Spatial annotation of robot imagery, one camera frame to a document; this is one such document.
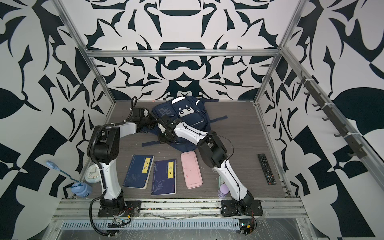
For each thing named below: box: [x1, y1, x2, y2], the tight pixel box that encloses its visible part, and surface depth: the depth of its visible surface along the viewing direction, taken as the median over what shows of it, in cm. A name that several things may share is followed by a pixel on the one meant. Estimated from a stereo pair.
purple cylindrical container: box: [217, 183, 229, 199], surface depth 73 cm
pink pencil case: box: [180, 150, 203, 190], surface depth 86 cm
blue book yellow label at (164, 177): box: [151, 159, 176, 196], surface depth 84 cm
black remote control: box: [257, 153, 277, 186], surface depth 87 cm
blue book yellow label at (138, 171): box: [122, 154, 155, 190], surface depth 87 cm
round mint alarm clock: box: [85, 163, 101, 184], surface depth 84 cm
